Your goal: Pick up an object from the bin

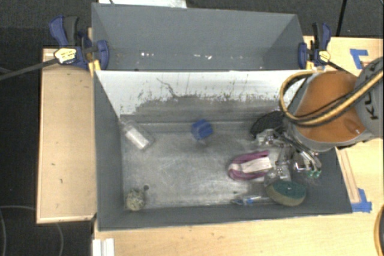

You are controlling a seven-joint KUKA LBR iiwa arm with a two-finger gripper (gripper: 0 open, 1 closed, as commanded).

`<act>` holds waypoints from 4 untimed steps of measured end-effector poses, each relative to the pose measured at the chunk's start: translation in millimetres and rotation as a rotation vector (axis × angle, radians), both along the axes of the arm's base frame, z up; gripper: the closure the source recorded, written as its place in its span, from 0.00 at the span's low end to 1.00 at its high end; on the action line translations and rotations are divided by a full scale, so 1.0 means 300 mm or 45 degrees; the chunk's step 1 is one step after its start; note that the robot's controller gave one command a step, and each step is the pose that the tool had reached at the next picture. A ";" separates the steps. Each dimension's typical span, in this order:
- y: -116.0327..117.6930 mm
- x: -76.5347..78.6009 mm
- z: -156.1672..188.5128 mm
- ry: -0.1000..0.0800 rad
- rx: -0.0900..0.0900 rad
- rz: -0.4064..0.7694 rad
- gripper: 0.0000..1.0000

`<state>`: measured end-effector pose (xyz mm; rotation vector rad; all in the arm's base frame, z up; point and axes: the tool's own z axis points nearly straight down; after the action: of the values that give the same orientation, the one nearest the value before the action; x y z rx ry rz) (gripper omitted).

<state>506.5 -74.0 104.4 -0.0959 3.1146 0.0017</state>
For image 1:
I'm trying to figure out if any grey metal bin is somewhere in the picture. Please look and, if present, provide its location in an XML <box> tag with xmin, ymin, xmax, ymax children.
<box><xmin>91</xmin><ymin>2</ymin><xmax>353</xmax><ymax>231</ymax></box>

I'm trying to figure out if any purple cord bundle with label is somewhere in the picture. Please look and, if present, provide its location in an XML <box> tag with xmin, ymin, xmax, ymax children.
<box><xmin>226</xmin><ymin>150</ymin><xmax>271</xmax><ymax>182</ymax></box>

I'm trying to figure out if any black cylinder on white bracket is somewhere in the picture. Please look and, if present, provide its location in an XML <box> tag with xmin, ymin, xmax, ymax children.
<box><xmin>250</xmin><ymin>110</ymin><xmax>286</xmax><ymax>137</ymax></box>

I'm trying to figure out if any clear plastic bottle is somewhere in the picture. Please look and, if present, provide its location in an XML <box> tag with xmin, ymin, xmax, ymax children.
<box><xmin>119</xmin><ymin>119</ymin><xmax>155</xmax><ymax>151</ymax></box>

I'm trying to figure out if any speckled beige ball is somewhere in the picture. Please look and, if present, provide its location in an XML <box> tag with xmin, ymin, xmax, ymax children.
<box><xmin>125</xmin><ymin>186</ymin><xmax>147</xmax><ymax>212</ymax></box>

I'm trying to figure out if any green and yellow round sponge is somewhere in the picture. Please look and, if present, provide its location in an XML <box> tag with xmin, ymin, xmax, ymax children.
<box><xmin>265</xmin><ymin>179</ymin><xmax>308</xmax><ymax>207</ymax></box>

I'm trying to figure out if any blue block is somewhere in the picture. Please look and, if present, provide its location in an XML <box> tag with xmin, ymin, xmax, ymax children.
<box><xmin>191</xmin><ymin>119</ymin><xmax>215</xmax><ymax>142</ymax></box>

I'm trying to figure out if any pale wood board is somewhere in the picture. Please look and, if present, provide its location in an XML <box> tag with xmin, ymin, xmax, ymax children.
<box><xmin>35</xmin><ymin>47</ymin><xmax>98</xmax><ymax>224</ymax></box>

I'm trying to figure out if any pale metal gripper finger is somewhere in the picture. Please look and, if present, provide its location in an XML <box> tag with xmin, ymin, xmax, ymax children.
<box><xmin>281</xmin><ymin>159</ymin><xmax>293</xmax><ymax>182</ymax></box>
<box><xmin>264</xmin><ymin>158</ymin><xmax>283</xmax><ymax>188</ymax></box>

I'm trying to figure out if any blue and clear pen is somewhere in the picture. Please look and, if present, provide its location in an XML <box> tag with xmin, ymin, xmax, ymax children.
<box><xmin>230</xmin><ymin>195</ymin><xmax>271</xmax><ymax>206</ymax></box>

